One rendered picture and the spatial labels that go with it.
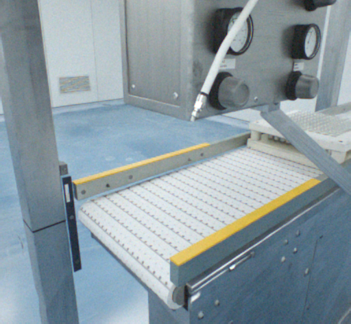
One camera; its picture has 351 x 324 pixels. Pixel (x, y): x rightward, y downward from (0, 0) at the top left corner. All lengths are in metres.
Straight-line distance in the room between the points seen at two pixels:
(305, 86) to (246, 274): 0.29
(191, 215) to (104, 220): 0.14
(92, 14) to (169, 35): 5.70
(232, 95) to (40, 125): 0.35
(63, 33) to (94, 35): 0.56
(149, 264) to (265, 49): 0.30
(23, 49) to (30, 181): 0.20
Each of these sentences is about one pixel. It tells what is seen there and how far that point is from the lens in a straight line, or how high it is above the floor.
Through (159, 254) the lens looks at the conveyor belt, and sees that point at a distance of 0.45.
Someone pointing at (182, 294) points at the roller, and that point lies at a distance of 0.43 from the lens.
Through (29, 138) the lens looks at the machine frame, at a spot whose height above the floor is 1.04.
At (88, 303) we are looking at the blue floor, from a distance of 1.71.
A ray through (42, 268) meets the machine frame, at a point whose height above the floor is 0.80.
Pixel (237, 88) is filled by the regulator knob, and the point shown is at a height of 1.15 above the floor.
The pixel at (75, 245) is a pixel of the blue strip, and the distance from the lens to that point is 0.64.
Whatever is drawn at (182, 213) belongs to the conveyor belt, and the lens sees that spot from 0.54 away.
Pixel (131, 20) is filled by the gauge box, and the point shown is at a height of 1.21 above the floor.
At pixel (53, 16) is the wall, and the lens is 5.68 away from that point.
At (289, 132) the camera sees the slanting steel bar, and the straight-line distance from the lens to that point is 0.46.
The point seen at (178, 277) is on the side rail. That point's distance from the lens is 0.39.
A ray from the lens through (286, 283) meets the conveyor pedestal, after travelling 0.82.
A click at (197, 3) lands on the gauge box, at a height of 1.22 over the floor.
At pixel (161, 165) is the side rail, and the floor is 0.94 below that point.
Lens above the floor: 1.19
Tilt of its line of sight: 19 degrees down
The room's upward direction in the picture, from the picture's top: straight up
